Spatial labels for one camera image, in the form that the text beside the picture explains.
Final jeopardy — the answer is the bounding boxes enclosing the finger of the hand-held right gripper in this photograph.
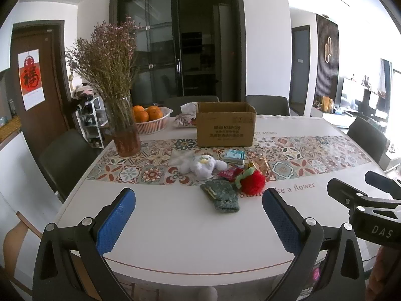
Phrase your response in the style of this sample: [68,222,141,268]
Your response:
[365,171,401,200]
[326,179,401,215]

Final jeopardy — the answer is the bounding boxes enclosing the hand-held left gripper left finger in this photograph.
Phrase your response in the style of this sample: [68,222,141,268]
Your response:
[31,187,137,301]

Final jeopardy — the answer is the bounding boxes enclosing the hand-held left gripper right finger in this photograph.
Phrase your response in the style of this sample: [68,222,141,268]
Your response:
[262,189,367,301]

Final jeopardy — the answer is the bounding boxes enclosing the red plush flower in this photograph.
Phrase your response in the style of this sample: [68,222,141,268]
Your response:
[235,168,267,195]

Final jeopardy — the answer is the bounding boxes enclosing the green knitted glove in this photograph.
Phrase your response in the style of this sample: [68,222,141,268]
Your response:
[200,179,240,211]

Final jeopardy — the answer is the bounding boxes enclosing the white plush toy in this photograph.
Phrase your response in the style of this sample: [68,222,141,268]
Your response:
[178,155,228,179]

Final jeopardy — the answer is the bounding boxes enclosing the brown cardboard box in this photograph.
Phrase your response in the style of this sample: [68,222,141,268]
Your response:
[196,101,257,148]

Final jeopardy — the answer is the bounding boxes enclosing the grey dining chair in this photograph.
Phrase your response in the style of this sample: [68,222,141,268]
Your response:
[245,95,290,116]
[39,128,101,201]
[347,117,387,164]
[163,96,220,116]

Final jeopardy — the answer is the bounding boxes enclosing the gold packet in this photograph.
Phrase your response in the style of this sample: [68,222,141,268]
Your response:
[251,158,270,176]

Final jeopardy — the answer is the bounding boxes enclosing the red snack packet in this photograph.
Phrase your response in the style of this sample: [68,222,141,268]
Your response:
[218,167,243,182]

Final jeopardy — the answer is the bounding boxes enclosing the white patterned tablecloth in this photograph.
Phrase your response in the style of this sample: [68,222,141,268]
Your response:
[55,114,401,281]

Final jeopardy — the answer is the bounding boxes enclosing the white low cabinet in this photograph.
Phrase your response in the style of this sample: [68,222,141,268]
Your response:
[312,105,358,129]

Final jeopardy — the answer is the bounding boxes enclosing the blue and white tissue pack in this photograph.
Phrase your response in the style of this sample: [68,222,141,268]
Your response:
[223,150,245,165]

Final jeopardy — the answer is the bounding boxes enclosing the glass vase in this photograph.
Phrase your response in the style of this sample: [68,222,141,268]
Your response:
[105,97,142,157]

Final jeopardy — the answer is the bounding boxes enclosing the white basket of oranges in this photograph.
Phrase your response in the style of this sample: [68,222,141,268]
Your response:
[133,107,173,135]

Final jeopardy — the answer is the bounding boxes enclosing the white shoe rack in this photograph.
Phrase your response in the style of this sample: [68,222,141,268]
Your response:
[75,96,105,149]

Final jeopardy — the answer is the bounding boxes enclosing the floral tissue box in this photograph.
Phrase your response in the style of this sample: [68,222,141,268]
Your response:
[174,103,198,128]

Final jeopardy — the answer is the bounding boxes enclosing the grey door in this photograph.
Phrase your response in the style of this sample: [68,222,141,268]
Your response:
[291,25,311,116]

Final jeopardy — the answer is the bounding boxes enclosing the pile of clothes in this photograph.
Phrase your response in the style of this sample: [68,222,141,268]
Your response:
[73,83,96,99]

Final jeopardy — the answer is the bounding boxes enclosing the brown wooden door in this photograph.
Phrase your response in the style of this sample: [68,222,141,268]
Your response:
[11,20,72,138]

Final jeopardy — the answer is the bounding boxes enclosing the dried flower bouquet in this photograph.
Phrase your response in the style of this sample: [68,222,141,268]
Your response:
[64,16,143,104]

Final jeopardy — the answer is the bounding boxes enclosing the dark framed glass sliding door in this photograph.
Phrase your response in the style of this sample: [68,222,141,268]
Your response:
[110,0,246,107]

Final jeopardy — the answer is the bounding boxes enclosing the dark slatted wall panel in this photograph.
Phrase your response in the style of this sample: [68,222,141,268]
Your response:
[315,13,340,110]

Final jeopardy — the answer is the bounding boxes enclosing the gold wall ornament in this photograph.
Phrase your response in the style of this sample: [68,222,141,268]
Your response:
[324,36,333,65]

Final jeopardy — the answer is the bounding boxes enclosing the red and white wall hanging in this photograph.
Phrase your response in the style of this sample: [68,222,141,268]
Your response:
[18,49,44,111]

